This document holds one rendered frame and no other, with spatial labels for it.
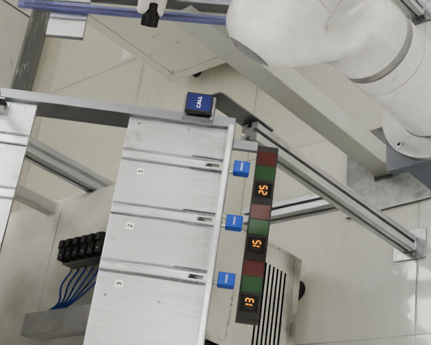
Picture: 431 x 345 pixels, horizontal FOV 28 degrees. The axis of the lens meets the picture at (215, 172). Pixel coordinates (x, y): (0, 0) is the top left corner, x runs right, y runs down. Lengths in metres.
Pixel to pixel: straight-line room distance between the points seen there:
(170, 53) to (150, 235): 1.39
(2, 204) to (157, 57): 1.39
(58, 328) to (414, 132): 0.90
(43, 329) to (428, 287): 0.90
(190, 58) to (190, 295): 1.48
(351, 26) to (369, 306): 1.13
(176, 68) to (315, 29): 1.85
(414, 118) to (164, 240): 0.51
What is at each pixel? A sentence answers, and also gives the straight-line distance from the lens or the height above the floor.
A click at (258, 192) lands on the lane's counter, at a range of 1.59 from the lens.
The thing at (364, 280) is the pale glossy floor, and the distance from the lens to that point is 2.22.
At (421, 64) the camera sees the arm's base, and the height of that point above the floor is 0.85.
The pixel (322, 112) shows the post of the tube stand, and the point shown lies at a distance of 2.04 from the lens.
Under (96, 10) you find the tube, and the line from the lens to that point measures 1.66.
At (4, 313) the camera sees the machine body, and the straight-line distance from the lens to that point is 2.15.
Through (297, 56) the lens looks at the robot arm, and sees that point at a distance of 1.11.
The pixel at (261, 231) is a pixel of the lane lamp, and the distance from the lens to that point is 1.56.
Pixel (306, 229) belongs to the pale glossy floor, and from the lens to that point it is 2.39.
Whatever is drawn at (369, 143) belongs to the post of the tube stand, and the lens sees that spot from 2.20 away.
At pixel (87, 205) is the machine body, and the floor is 0.62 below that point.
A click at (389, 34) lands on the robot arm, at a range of 1.20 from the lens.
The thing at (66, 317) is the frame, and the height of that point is 0.66.
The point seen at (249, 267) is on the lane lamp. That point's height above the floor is 0.66.
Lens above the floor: 1.75
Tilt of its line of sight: 40 degrees down
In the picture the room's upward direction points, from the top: 58 degrees counter-clockwise
